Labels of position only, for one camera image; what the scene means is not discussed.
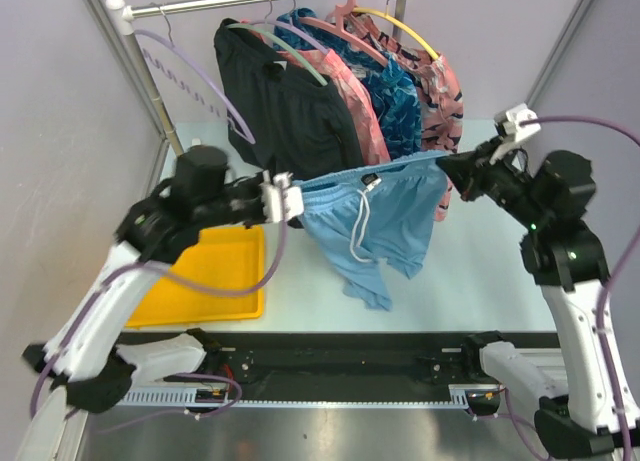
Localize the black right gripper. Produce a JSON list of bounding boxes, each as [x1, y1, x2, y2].
[[440, 134, 549, 230]]

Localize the lilac plastic hanger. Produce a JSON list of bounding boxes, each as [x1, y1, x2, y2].
[[132, 2, 257, 146]]

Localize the light blue mesh shorts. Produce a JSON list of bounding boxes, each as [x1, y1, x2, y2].
[[297, 151, 448, 311]]

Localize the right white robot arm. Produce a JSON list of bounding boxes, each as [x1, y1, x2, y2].
[[437, 139, 639, 460]]

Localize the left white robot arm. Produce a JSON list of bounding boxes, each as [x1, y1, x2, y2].
[[22, 145, 300, 415]]

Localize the pink navy patterned shorts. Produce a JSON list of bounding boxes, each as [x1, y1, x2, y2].
[[344, 12, 466, 223]]

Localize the black shorts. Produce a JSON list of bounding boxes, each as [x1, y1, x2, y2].
[[213, 18, 365, 180]]

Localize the blue floral shorts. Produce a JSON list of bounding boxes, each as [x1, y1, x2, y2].
[[278, 8, 422, 160]]

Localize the green plastic hanger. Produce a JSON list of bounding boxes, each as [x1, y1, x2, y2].
[[227, 23, 328, 86]]

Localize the yellow plastic hanger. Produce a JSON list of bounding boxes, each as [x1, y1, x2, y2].
[[352, 0, 440, 61]]

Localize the pink plastic hanger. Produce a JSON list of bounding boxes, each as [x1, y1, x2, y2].
[[298, 0, 391, 68]]

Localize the yellow plastic tray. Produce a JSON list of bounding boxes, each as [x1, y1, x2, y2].
[[126, 226, 265, 329]]

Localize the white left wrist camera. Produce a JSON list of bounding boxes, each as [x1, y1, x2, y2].
[[260, 171, 304, 223]]

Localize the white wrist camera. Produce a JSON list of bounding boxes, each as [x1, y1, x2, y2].
[[490, 103, 541, 164], [260, 171, 304, 223]]

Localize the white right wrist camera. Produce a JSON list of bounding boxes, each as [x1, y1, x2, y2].
[[490, 103, 541, 164]]

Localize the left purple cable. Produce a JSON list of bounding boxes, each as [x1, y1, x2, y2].
[[29, 215, 291, 435]]

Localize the purple cable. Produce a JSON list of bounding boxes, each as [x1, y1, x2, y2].
[[29, 215, 291, 435], [504, 114, 640, 460]]

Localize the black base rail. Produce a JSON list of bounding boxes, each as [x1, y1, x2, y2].
[[163, 326, 561, 397]]

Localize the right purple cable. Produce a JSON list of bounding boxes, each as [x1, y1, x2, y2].
[[504, 114, 640, 460]]

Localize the white slotted cable duct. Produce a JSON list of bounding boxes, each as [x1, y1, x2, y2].
[[118, 381, 501, 409]]

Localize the silver clothes rail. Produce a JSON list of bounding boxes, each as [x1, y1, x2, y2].
[[104, 0, 407, 155]]

